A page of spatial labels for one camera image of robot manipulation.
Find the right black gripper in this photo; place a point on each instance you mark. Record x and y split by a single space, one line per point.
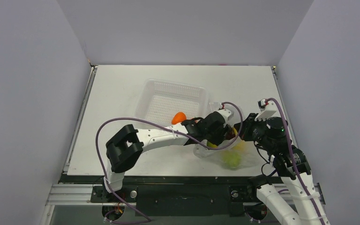
246 131

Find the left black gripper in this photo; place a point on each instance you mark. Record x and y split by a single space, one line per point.
221 138

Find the clear plastic bag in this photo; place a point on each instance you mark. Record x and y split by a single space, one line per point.
246 150

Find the orange fake fruit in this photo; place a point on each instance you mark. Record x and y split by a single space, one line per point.
178 118

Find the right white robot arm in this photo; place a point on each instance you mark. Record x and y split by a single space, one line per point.
292 167

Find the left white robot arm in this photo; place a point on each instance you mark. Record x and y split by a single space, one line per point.
126 146

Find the dark red fake grapes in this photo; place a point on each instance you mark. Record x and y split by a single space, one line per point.
230 135

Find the yellow fake fruit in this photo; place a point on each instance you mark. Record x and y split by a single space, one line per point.
225 144

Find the green fake fruit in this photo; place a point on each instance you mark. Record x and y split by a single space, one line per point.
231 160

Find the white perforated plastic tray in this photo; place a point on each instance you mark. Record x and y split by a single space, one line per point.
160 100

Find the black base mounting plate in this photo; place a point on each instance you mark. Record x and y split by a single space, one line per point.
185 196

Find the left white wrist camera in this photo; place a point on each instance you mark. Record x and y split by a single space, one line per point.
226 114

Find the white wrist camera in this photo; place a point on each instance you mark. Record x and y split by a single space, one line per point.
267 110
226 114

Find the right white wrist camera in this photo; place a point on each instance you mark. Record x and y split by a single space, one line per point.
267 110

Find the aluminium frame rail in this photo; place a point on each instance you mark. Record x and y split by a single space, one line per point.
67 195

